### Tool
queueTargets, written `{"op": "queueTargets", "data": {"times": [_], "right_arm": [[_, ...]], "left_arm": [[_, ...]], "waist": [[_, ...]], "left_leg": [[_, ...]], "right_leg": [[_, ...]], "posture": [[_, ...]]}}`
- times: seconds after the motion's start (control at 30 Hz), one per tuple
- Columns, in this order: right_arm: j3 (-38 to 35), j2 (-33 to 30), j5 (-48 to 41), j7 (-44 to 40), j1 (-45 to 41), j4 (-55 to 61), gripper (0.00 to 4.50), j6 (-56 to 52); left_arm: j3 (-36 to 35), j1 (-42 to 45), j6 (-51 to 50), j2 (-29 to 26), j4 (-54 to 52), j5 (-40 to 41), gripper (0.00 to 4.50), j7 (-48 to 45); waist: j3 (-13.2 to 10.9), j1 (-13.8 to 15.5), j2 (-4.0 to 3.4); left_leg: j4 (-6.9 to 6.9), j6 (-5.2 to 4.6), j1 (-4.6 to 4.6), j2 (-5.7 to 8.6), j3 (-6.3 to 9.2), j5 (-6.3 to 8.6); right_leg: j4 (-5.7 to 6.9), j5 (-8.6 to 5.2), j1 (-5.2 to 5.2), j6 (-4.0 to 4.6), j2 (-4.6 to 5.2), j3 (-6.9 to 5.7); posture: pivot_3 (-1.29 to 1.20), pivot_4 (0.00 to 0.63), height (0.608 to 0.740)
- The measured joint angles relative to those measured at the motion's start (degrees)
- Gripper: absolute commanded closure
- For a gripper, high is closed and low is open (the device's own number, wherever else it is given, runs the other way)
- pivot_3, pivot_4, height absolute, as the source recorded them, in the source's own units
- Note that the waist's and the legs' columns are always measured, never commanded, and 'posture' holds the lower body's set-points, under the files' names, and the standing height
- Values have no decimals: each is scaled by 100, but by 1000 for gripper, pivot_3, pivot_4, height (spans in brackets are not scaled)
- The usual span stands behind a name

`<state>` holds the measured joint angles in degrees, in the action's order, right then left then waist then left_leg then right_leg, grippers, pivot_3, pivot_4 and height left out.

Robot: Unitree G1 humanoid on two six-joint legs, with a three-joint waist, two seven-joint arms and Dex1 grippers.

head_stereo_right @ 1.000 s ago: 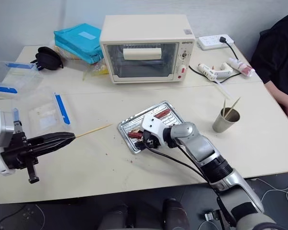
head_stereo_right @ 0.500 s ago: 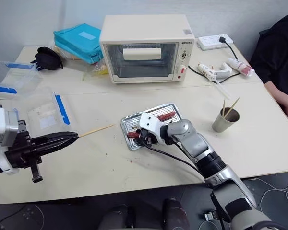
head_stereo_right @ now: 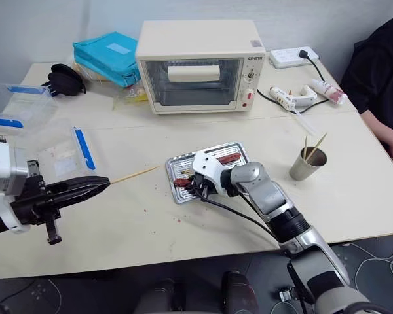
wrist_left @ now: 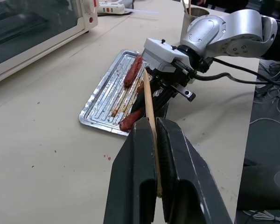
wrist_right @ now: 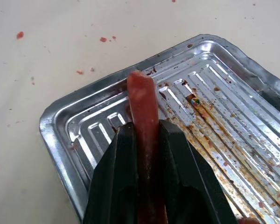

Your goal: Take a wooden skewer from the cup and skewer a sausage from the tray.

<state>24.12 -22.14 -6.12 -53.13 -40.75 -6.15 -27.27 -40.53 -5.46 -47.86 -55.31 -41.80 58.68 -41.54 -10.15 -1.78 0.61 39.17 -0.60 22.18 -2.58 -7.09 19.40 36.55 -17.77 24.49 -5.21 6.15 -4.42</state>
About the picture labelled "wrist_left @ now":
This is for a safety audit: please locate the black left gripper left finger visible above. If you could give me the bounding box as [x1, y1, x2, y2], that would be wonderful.
[103, 117, 158, 224]

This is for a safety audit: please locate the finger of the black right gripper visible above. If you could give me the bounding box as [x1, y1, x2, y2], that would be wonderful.
[131, 90, 146, 113]
[151, 88, 172, 118]

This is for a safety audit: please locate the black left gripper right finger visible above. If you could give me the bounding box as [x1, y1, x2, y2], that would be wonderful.
[155, 117, 234, 224]

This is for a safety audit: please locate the dark red sausage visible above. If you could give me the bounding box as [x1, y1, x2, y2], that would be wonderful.
[136, 80, 146, 94]

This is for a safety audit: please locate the short red sausage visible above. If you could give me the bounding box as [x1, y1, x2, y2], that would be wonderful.
[119, 109, 143, 132]

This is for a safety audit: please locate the silver metal baking tray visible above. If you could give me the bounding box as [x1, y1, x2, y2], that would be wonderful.
[78, 49, 169, 137]

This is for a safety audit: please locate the long red sausage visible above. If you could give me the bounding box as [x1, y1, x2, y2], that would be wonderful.
[123, 55, 144, 88]

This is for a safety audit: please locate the steel cup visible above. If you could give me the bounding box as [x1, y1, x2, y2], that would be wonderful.
[180, 7, 211, 45]

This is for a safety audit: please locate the white power strip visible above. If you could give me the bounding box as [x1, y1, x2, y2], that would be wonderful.
[97, 0, 134, 17]

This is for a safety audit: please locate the white toaster oven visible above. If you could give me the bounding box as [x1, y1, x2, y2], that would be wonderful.
[0, 0, 99, 87]

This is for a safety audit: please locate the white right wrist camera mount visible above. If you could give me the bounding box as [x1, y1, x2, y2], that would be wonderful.
[141, 38, 190, 73]

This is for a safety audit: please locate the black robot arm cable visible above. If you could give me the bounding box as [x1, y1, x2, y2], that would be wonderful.
[210, 57, 280, 84]
[193, 72, 280, 88]

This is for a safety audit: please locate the white floor cable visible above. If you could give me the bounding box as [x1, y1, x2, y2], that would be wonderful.
[243, 209, 280, 221]
[249, 117, 280, 131]

